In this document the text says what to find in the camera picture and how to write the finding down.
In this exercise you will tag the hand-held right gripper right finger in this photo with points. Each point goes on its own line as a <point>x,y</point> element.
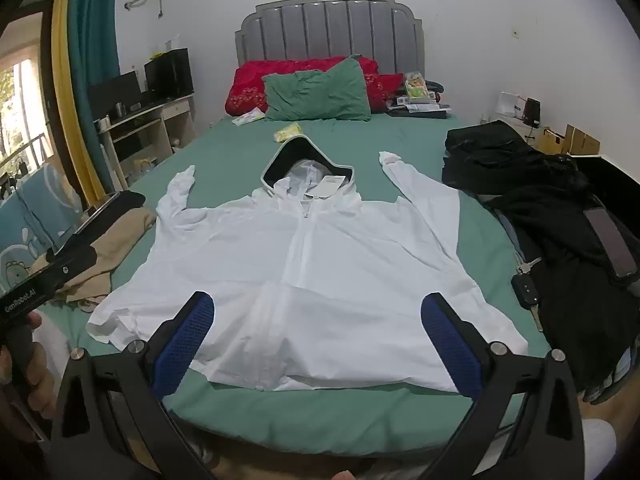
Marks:
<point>447,340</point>

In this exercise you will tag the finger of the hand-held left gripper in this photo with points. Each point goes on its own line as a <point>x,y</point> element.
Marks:
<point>90,222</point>

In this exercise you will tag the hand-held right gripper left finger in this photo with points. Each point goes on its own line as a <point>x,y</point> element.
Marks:
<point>187,332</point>

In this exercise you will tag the white hooded jacket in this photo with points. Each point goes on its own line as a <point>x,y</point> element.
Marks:
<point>300,270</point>

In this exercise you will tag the folded black clothes pile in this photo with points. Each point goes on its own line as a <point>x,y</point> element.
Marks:
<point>495,160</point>

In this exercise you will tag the person's left hand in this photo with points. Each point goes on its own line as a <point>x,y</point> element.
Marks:
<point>40,385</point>

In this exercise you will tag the beige cloth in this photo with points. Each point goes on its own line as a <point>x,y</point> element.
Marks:
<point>112,245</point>

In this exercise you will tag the black cloth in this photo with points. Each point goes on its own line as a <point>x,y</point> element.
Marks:
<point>132,200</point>

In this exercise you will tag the blue cartoon cushion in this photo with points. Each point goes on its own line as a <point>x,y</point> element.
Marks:
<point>30,220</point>

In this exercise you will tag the black car key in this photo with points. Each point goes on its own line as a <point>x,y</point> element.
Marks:
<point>525,292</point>

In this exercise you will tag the wooden shelf unit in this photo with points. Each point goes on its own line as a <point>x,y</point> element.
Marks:
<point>150,125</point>

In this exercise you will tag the black jacket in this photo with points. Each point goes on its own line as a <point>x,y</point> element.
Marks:
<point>575,320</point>

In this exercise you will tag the black monitor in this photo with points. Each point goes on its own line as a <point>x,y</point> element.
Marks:
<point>115,92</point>

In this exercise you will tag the yellow curtain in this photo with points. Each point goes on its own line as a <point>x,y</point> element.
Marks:
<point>70,85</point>

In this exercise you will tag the green bed sheet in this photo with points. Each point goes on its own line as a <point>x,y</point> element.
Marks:
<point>225,170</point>

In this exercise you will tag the black computer case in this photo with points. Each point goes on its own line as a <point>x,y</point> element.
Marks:
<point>169,74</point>

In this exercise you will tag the teal curtain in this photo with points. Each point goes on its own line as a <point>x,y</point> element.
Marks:
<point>95,50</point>

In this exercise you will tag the white tissue pack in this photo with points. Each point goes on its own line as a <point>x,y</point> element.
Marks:
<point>247,118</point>

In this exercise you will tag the large red pillow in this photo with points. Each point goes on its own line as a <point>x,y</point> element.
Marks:
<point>250,85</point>

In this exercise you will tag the yellow cloth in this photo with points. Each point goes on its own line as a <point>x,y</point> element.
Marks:
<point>287,132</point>

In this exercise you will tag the cardboard box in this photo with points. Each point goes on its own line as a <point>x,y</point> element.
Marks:
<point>554,142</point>
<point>582,141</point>

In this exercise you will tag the white box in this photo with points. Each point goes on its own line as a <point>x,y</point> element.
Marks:
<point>507,104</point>

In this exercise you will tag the small black device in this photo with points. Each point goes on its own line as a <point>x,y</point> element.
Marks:
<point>531,111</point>

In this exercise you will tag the colourful snack pack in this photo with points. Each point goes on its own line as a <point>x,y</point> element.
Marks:
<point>416,87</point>

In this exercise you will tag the small red pillow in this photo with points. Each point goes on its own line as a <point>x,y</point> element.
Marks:
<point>387,87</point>

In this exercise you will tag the green pillow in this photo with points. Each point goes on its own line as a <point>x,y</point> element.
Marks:
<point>315,92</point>

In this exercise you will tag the grey padded headboard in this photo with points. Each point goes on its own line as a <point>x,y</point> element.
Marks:
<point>330,30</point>

